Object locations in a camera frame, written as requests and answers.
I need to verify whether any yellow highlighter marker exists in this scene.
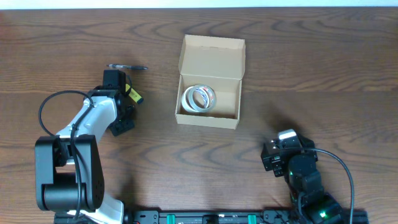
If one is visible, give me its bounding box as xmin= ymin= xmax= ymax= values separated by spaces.
xmin=126 ymin=84 xmax=144 ymax=104

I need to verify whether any white masking tape roll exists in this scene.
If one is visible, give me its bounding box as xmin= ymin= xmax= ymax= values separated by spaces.
xmin=181 ymin=86 xmax=198 ymax=113

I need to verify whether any clear adhesive tape roll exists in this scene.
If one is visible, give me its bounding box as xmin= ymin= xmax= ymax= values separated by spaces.
xmin=187 ymin=84 xmax=216 ymax=113

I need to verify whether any brown cardboard box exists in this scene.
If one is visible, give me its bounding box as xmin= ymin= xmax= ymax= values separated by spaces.
xmin=175 ymin=35 xmax=246 ymax=129

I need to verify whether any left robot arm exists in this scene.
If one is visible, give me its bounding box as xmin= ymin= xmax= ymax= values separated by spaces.
xmin=34 ymin=70 xmax=134 ymax=224

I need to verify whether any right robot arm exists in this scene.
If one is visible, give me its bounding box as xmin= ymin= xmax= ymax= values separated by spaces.
xmin=261 ymin=139 xmax=350 ymax=223

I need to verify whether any black ballpoint pen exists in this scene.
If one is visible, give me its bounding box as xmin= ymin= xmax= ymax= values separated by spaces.
xmin=107 ymin=64 xmax=148 ymax=70

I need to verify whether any black mounting rail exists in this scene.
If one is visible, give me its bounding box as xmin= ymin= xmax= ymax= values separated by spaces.
xmin=53 ymin=209 xmax=369 ymax=224

